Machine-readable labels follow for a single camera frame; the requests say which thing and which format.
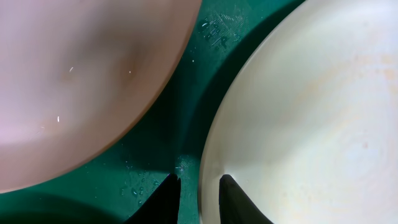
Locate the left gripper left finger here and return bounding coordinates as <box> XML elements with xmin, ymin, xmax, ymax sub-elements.
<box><xmin>124</xmin><ymin>174</ymin><xmax>181</xmax><ymax>224</ymax></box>

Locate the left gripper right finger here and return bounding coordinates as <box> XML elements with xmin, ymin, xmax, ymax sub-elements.
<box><xmin>219</xmin><ymin>174</ymin><xmax>273</xmax><ymax>224</ymax></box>

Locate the white plate with sauce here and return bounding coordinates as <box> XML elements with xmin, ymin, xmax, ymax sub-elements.
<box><xmin>198</xmin><ymin>0</ymin><xmax>397</xmax><ymax>223</ymax></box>

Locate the teal plastic tray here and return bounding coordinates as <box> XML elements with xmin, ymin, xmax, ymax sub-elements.
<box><xmin>1</xmin><ymin>0</ymin><xmax>299</xmax><ymax>223</ymax></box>

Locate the white plate upper left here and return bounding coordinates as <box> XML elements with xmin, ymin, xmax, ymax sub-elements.
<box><xmin>1</xmin><ymin>0</ymin><xmax>201</xmax><ymax>193</ymax></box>

